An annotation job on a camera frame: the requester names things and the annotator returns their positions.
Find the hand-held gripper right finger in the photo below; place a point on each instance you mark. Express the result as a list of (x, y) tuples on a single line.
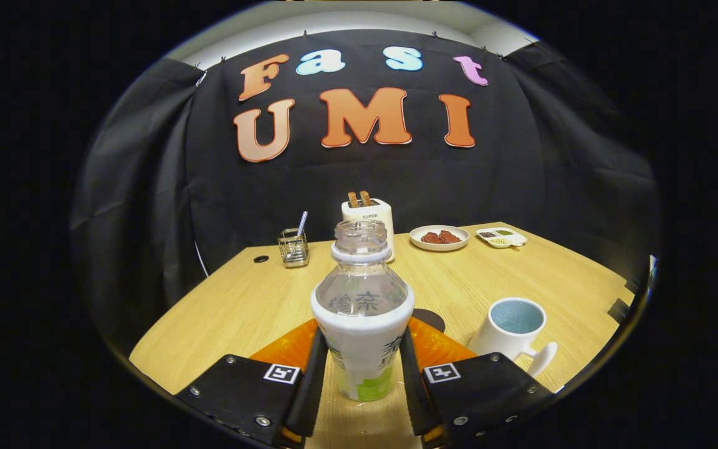
[(414, 386)]

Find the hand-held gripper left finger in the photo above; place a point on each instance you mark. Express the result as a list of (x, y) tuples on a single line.
[(309, 386)]

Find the clear plastic juice bottle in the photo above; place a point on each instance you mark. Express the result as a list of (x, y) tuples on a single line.
[(362, 340)]

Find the dark round coaster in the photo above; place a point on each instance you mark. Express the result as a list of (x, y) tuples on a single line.
[(431, 318)]

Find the white cup with blue inside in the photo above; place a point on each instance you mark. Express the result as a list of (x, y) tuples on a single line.
[(502, 342)]

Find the wooden table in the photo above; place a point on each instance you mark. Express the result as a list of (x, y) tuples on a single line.
[(240, 312)]

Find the white round plate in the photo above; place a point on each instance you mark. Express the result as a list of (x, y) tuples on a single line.
[(418, 244)]

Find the brown meat pieces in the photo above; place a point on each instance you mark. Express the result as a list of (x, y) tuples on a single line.
[(440, 237)]

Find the white divided condiment dish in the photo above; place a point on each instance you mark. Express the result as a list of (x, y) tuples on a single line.
[(502, 237)]

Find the white toaster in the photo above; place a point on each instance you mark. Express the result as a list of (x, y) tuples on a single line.
[(379, 214)]

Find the brown toast slice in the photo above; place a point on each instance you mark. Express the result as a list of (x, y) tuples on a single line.
[(353, 199), (365, 197)]

